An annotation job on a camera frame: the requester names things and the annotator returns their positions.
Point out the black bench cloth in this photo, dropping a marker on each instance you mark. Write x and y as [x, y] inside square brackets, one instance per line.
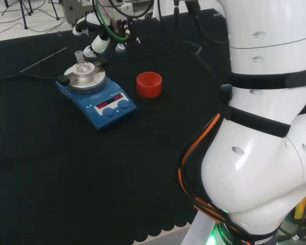
[66, 178]

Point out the blue usb plug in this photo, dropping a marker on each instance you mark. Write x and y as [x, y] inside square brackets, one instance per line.
[226, 86]

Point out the black tripod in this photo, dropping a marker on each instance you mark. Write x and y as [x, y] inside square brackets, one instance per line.
[22, 10]

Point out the heater with blue base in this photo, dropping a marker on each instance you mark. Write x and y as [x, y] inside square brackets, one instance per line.
[91, 99]

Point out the clear round-bottom glass flask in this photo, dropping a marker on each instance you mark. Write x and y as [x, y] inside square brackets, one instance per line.
[82, 67]

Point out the grey control box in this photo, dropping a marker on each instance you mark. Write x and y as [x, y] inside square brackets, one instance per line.
[71, 10]

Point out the thin glass rod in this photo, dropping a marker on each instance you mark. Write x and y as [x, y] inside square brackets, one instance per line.
[43, 60]

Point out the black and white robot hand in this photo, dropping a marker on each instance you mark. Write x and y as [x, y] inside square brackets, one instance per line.
[99, 43]

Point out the yellow stop button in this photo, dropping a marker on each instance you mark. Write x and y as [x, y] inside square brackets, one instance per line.
[302, 209]

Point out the red ribbed plastic cup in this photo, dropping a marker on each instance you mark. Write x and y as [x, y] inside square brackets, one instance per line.
[149, 86]

